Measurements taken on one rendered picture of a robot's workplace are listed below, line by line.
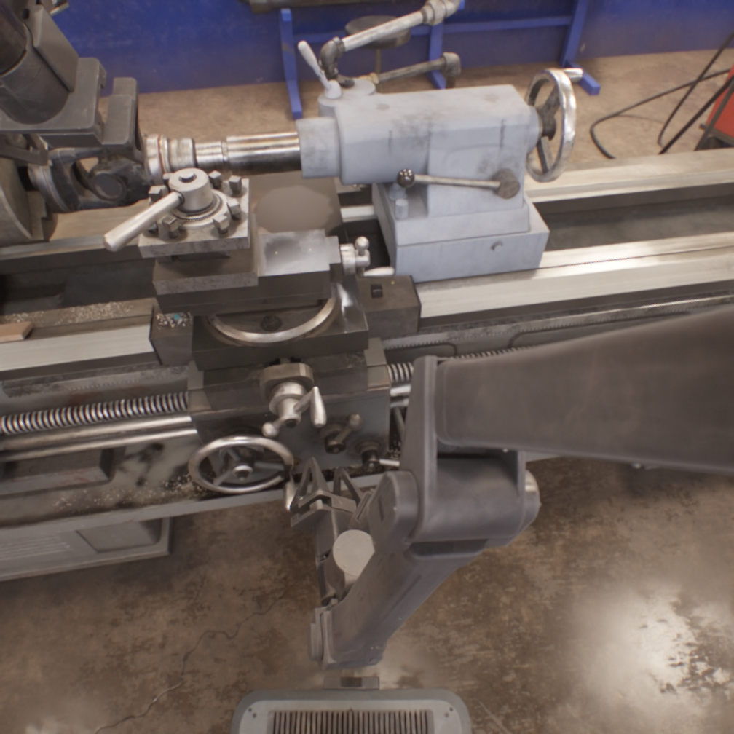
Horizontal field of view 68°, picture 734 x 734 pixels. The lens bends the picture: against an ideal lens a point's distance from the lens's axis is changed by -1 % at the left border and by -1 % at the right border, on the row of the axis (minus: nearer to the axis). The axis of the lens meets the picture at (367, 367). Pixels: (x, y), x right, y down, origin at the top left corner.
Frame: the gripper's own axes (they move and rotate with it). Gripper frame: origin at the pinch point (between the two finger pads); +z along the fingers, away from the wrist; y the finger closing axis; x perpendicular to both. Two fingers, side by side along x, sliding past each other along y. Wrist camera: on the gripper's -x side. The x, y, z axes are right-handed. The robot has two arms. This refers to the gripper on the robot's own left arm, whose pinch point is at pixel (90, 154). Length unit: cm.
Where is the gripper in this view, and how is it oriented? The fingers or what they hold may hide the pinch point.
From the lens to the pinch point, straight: 63.4
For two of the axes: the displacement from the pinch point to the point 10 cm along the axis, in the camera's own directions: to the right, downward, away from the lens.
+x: 0.1, 9.9, -1.7
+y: -10.0, 0.1, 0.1
